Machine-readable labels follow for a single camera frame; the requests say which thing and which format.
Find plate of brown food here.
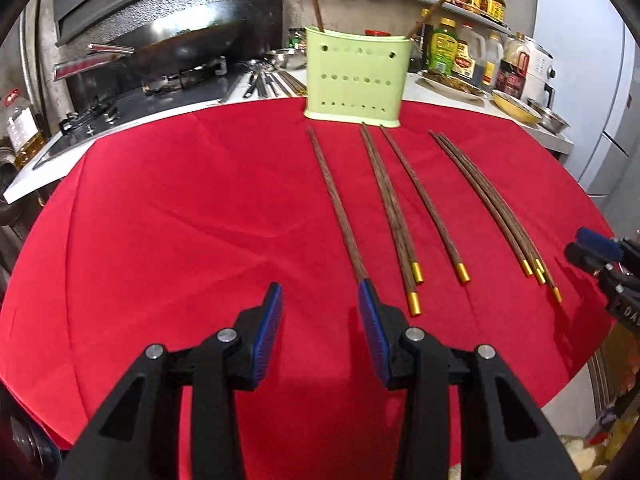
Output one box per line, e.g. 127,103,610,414
416,69,489,101

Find yellow bowl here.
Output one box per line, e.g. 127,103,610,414
491,89,544,127

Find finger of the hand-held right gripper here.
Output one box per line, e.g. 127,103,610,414
576,226,622,262
565,243,615,277

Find black gas stove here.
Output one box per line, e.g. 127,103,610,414
32,67,237,171

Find white plastic jug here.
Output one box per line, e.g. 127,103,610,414
482,32,505,89

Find small steel sauce bowl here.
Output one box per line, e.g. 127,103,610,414
264,48,307,71

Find green plastic bottle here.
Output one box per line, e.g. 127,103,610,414
427,17,459,77

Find yellow plastic bag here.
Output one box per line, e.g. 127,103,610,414
557,400,640,480

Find dark sauce bottle red label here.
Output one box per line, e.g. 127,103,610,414
496,32,531,99

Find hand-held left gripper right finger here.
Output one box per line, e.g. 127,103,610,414
357,280,581,480

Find metal cooking utensils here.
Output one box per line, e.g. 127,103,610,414
219,59,307,105

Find red table cloth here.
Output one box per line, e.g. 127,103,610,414
0,97,619,467

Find white kitchen appliance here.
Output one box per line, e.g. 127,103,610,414
522,37,557,109

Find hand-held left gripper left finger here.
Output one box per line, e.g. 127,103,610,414
55,282,284,480

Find steel wok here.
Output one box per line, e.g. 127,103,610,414
54,15,246,88

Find dark soy sauce bottle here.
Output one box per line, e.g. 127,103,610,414
419,8,434,69

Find large dark jug with handle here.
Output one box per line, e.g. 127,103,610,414
452,23,489,82

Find green plastic chopstick holder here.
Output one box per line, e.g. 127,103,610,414
303,26,412,129

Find oil bottle red cap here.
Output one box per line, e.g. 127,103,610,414
0,88,40,169

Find white refrigerator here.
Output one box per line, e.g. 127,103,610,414
530,0,640,197

